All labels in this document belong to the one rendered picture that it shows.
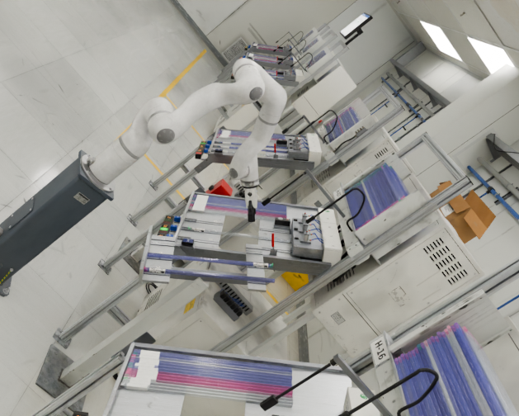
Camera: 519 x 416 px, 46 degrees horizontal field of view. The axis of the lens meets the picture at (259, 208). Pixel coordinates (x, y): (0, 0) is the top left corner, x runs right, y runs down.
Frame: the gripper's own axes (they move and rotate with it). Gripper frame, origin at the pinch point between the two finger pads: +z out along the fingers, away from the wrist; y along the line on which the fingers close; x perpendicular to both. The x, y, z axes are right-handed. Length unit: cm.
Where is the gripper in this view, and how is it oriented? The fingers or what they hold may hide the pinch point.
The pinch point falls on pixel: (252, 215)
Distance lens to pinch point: 282.6
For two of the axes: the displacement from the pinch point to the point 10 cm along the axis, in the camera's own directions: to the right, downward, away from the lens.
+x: -10.0, 0.4, 0.5
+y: 0.3, -3.6, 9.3
